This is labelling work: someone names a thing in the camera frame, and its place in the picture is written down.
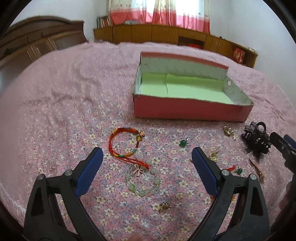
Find black bow hair claw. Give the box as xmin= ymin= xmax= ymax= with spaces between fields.
xmin=241 ymin=121 xmax=271 ymax=163

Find red item in cabinet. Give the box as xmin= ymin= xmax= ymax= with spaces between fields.
xmin=187 ymin=43 xmax=202 ymax=49

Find dark wooden headboard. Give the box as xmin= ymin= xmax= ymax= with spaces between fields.
xmin=1 ymin=16 xmax=87 ymax=74

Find red gift box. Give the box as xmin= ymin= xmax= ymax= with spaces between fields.
xmin=233 ymin=47 xmax=245 ymax=64

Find books on shelf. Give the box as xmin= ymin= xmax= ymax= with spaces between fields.
xmin=96 ymin=16 xmax=113 ymax=29

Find gold ornament earring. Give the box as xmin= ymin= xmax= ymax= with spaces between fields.
xmin=210 ymin=151 xmax=219 ymax=163

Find gold pearl brooch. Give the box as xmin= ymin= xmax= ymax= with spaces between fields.
xmin=159 ymin=201 xmax=171 ymax=212

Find pink floral bedspread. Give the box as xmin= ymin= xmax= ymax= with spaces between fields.
xmin=1 ymin=43 xmax=295 ymax=240

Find red cardboard box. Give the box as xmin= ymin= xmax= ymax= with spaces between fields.
xmin=133 ymin=52 xmax=254 ymax=122

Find pink white curtains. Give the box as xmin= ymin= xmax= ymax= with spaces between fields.
xmin=108 ymin=0 xmax=210 ymax=34

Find pale green bead bracelet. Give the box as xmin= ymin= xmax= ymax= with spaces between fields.
xmin=125 ymin=158 xmax=162 ymax=197

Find red braided cord bracelet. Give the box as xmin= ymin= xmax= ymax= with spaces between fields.
xmin=108 ymin=126 xmax=151 ymax=170

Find green bead earring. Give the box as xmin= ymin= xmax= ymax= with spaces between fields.
xmin=179 ymin=138 xmax=190 ymax=148
xmin=226 ymin=165 xmax=243 ymax=175

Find pink hair clip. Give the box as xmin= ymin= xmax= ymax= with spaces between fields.
xmin=249 ymin=159 xmax=265 ymax=183

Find gold dangling earring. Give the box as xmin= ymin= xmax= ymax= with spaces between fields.
xmin=222 ymin=125 xmax=237 ymax=141

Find long wooden cabinet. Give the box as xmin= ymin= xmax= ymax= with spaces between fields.
xmin=93 ymin=24 xmax=257 ymax=68

